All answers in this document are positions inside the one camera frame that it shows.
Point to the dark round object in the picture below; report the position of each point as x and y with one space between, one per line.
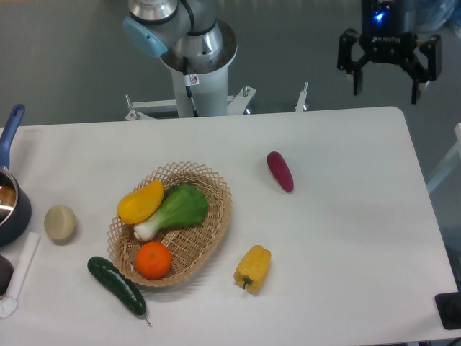
6 272

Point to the white rolled cloth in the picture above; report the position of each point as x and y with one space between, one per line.
9 299

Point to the orange fruit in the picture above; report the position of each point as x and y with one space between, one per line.
153 260

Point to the white frame at right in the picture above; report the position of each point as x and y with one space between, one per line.
446 165

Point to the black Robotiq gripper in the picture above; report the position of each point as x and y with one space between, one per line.
389 36

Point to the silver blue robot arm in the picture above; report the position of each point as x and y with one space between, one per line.
198 48

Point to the woven wicker basket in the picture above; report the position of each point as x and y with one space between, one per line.
189 247

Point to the black device at edge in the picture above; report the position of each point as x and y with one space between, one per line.
448 306

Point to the green bok choy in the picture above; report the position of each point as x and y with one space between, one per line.
183 206

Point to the dark green cucumber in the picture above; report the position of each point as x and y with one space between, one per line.
116 283

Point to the dark blue saucepan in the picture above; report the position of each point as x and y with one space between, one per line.
16 209

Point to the yellow bell pepper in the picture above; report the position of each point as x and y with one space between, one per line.
253 269

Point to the yellow mango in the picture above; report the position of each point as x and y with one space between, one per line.
141 203

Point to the blue plastic bag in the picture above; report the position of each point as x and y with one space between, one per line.
432 15

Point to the purple sweet potato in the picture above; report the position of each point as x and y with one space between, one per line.
280 171

